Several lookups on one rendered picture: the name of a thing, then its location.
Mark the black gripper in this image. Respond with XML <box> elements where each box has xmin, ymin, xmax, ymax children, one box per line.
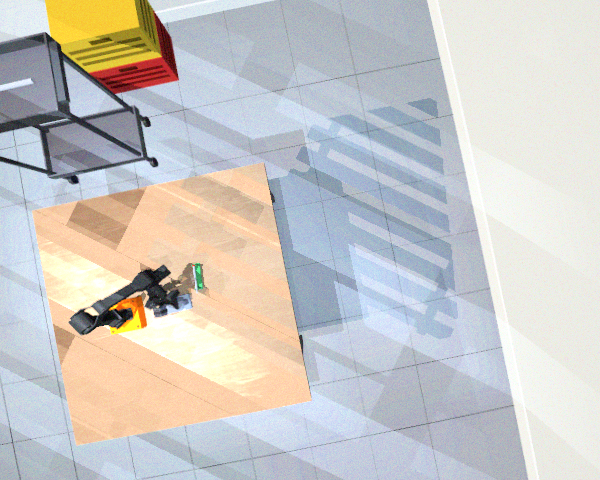
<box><xmin>147</xmin><ymin>284</ymin><xmax>179</xmax><ymax>310</ymax></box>

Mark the green u-shaped bracket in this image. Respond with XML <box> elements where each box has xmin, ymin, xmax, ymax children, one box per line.
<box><xmin>193</xmin><ymin>263</ymin><xmax>203</xmax><ymax>290</ymax></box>

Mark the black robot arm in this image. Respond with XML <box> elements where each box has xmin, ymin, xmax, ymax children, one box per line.
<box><xmin>68</xmin><ymin>264</ymin><xmax>172</xmax><ymax>336</ymax></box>

